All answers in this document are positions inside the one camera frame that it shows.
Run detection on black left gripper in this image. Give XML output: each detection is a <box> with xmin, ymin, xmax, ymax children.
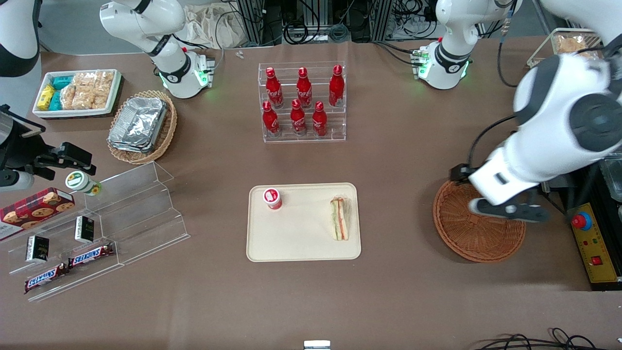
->
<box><xmin>449</xmin><ymin>164</ymin><xmax>483</xmax><ymax>185</ymax></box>

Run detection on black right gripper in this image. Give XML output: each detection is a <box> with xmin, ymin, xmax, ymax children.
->
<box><xmin>0</xmin><ymin>108</ymin><xmax>97</xmax><ymax>175</ymax></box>

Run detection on triangle sandwich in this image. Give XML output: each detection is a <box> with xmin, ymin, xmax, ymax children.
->
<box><xmin>330</xmin><ymin>195</ymin><xmax>351</xmax><ymax>242</ymax></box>

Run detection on round brown wicker basket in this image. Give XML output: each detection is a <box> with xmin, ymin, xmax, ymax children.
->
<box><xmin>432</xmin><ymin>177</ymin><xmax>526</xmax><ymax>263</ymax></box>

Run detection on oval light wicker basket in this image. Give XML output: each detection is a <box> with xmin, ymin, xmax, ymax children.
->
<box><xmin>106</xmin><ymin>90</ymin><xmax>178</xmax><ymax>165</ymax></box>

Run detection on beige plastic tray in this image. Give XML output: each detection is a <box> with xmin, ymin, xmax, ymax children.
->
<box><xmin>246</xmin><ymin>183</ymin><xmax>362</xmax><ymax>263</ymax></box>

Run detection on green lidded white cup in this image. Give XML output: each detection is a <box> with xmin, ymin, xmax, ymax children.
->
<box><xmin>65</xmin><ymin>171</ymin><xmax>103</xmax><ymax>197</ymax></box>

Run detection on white rectangular snack bin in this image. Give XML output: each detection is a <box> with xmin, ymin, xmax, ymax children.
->
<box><xmin>32</xmin><ymin>69</ymin><xmax>122</xmax><ymax>119</ymax></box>

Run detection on clear rice cracker bag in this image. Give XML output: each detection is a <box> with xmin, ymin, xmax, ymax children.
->
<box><xmin>60</xmin><ymin>85</ymin><xmax>78</xmax><ymax>110</ymax></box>
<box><xmin>95</xmin><ymin>71</ymin><xmax>115</xmax><ymax>110</ymax></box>
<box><xmin>73</xmin><ymin>72</ymin><xmax>98</xmax><ymax>91</ymax></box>
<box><xmin>74</xmin><ymin>88</ymin><xmax>96</xmax><ymax>110</ymax></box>

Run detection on red plaid cookie box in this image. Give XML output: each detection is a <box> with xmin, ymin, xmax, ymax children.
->
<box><xmin>0</xmin><ymin>188</ymin><xmax>76</xmax><ymax>242</ymax></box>

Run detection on small black snack box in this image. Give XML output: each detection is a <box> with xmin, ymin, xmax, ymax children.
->
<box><xmin>74</xmin><ymin>216</ymin><xmax>95</xmax><ymax>244</ymax></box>
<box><xmin>25</xmin><ymin>235</ymin><xmax>50</xmax><ymax>264</ymax></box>

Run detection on stacked aluminium foil trays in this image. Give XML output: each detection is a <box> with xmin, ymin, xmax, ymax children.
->
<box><xmin>107</xmin><ymin>97</ymin><xmax>169</xmax><ymax>154</ymax></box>

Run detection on yellow snack packet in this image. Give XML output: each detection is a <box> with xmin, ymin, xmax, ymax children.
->
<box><xmin>37</xmin><ymin>85</ymin><xmax>55</xmax><ymax>110</ymax></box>

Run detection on clear acrylic stepped shelf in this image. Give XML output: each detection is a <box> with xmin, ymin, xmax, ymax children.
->
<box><xmin>0</xmin><ymin>161</ymin><xmax>190</xmax><ymax>303</ymax></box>

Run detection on Snickers chocolate bar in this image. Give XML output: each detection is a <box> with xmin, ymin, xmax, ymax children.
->
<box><xmin>68</xmin><ymin>243</ymin><xmax>115</xmax><ymax>269</ymax></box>
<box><xmin>24</xmin><ymin>263</ymin><xmax>70</xmax><ymax>294</ymax></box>

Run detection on black yellow control box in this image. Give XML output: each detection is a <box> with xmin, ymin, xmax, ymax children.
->
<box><xmin>559</xmin><ymin>194</ymin><xmax>622</xmax><ymax>292</ymax></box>

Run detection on red cola bottle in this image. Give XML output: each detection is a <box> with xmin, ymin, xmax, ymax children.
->
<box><xmin>311</xmin><ymin>101</ymin><xmax>328</xmax><ymax>138</ymax></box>
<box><xmin>265</xmin><ymin>67</ymin><xmax>284</xmax><ymax>109</ymax></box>
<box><xmin>328</xmin><ymin>65</ymin><xmax>346</xmax><ymax>107</ymax></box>
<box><xmin>290</xmin><ymin>99</ymin><xmax>308</xmax><ymax>137</ymax></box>
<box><xmin>296</xmin><ymin>68</ymin><xmax>313</xmax><ymax>108</ymax></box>
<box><xmin>262</xmin><ymin>101</ymin><xmax>281</xmax><ymax>138</ymax></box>

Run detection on clear acrylic bottle rack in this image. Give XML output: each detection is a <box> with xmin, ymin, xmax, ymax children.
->
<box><xmin>258</xmin><ymin>61</ymin><xmax>347</xmax><ymax>143</ymax></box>

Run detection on clear fried snack bag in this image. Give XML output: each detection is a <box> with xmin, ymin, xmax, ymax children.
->
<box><xmin>556</xmin><ymin>35</ymin><xmax>591</xmax><ymax>54</ymax></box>

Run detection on beige cloth bag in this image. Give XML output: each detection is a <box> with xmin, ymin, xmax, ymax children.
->
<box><xmin>182</xmin><ymin>4</ymin><xmax>246</xmax><ymax>50</ymax></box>

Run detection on red white lidded cup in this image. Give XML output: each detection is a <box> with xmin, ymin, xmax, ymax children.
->
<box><xmin>263</xmin><ymin>188</ymin><xmax>283</xmax><ymax>210</ymax></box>

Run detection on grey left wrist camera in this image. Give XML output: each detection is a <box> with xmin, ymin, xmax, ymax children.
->
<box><xmin>468</xmin><ymin>196</ymin><xmax>550</xmax><ymax>225</ymax></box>

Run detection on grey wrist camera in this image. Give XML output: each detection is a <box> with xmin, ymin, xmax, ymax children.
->
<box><xmin>468</xmin><ymin>196</ymin><xmax>550</xmax><ymax>225</ymax></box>
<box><xmin>0</xmin><ymin>170</ymin><xmax>35</xmax><ymax>192</ymax></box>

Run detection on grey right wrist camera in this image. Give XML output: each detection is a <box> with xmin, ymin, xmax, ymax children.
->
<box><xmin>0</xmin><ymin>170</ymin><xmax>35</xmax><ymax>192</ymax></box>

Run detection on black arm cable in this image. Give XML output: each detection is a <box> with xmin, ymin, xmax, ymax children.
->
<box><xmin>466</xmin><ymin>10</ymin><xmax>520</xmax><ymax>168</ymax></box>

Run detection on white wire rack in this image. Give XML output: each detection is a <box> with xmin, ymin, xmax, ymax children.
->
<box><xmin>527</xmin><ymin>28</ymin><xmax>603</xmax><ymax>69</ymax></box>

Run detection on black floor cables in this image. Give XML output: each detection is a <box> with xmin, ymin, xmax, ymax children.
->
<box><xmin>474</xmin><ymin>328</ymin><xmax>622</xmax><ymax>350</ymax></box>

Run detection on grey coiled cable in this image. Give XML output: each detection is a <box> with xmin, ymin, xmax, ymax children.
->
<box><xmin>284</xmin><ymin>22</ymin><xmax>351</xmax><ymax>45</ymax></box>

